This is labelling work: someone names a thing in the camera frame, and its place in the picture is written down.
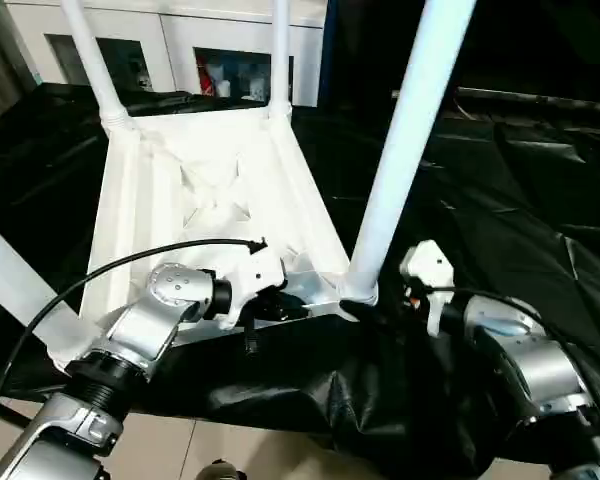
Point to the white plastic table top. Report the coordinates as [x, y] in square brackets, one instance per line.
[210, 180]

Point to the white plastic table leg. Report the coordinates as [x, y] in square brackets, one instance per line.
[280, 50]
[95, 60]
[15, 280]
[410, 130]

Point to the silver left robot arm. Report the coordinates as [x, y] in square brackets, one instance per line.
[130, 350]

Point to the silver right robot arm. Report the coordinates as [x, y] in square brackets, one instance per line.
[530, 370]

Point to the black mat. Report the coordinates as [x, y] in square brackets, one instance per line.
[460, 200]

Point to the black furniture with gold label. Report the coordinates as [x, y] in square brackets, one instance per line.
[540, 40]

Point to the white cabinet with glass doors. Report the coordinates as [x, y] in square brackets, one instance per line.
[180, 25]

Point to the grey curtain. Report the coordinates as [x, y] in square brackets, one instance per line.
[0, 50]

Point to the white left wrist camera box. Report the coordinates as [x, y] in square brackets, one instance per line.
[255, 272]

